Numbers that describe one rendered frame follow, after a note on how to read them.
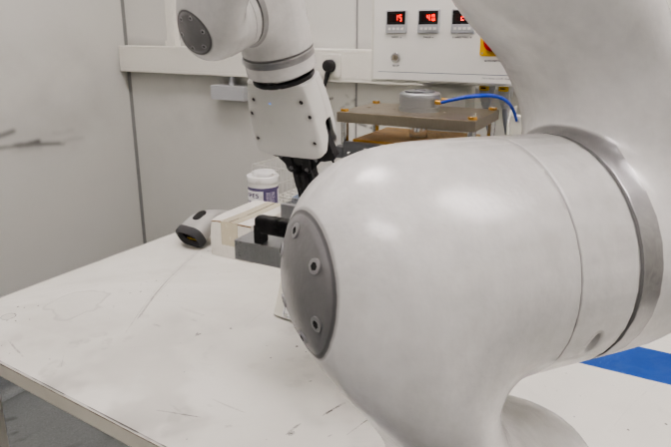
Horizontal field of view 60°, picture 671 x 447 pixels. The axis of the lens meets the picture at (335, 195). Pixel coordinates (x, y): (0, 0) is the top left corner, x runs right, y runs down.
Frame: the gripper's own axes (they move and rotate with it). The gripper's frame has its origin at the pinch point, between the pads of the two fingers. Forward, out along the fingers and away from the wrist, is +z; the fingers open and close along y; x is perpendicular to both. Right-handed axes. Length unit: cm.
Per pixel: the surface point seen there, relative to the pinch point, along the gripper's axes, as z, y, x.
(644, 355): 41, 44, 20
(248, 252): 9.6, -8.4, -6.2
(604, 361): 39, 38, 15
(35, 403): 115, -137, 2
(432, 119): 7.6, 5.9, 33.4
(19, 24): 2, -150, 68
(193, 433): 23.8, -7.9, -26.4
